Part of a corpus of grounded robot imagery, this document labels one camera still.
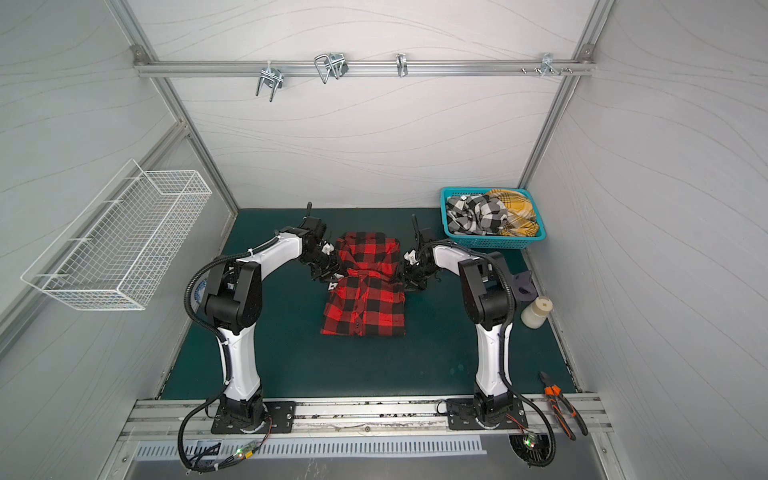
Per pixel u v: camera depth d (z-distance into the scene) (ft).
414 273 2.91
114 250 2.21
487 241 3.40
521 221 3.41
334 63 2.51
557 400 2.46
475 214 3.56
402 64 2.57
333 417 2.46
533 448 2.37
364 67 2.56
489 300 1.80
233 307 1.78
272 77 2.61
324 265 2.82
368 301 2.90
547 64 2.51
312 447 2.30
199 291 2.99
